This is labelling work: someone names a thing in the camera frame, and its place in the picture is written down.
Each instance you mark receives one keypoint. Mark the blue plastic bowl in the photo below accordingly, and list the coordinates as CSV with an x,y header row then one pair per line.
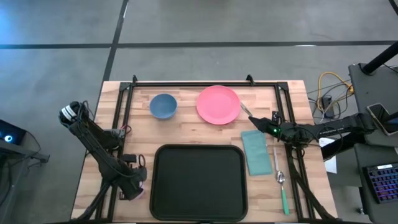
x,y
163,106

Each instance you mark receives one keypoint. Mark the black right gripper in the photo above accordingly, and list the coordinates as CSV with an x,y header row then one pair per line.
x,y
273,128

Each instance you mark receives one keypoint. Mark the black pole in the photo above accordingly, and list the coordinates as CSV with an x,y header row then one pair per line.
x,y
381,57

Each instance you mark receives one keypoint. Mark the backlit keyboard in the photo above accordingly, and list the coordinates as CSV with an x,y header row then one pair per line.
x,y
384,183

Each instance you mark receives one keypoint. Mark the black aluminium table frame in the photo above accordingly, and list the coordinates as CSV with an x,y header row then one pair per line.
x,y
202,84

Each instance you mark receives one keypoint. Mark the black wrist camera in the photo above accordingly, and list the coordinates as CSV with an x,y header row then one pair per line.
x,y
275,117
129,158

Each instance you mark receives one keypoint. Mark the pink plastic plate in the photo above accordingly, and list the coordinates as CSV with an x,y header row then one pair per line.
x,y
217,105

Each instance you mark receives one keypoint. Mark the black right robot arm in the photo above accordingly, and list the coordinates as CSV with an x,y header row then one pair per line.
x,y
335,127

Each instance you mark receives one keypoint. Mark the smartphone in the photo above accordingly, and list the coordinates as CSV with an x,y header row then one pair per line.
x,y
381,116

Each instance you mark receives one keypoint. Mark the dark side stand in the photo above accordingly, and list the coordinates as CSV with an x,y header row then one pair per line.
x,y
18,149

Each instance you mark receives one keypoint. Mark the grey side desk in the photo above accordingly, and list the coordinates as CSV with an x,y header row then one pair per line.
x,y
367,90

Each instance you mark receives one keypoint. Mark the black device with blue light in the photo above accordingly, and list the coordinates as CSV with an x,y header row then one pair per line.
x,y
12,132

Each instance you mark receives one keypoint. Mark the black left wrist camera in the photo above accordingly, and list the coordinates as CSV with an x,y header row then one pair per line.
x,y
129,158

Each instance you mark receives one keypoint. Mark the black plastic tray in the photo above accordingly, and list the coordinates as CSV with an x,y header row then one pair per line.
x,y
199,183

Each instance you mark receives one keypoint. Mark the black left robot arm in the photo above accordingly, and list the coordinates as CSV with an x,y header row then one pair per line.
x,y
93,140

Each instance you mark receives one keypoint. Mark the teal cloth napkin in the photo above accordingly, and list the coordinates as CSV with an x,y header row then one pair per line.
x,y
256,154

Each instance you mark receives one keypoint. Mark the black power adapter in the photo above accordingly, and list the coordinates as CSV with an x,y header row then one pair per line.
x,y
327,104

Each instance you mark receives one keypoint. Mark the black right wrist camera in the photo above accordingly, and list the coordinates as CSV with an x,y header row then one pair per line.
x,y
275,117

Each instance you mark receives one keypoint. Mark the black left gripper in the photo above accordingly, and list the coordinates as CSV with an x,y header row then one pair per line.
x,y
132,182

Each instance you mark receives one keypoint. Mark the white paper sheet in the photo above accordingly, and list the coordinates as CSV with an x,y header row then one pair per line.
x,y
331,163

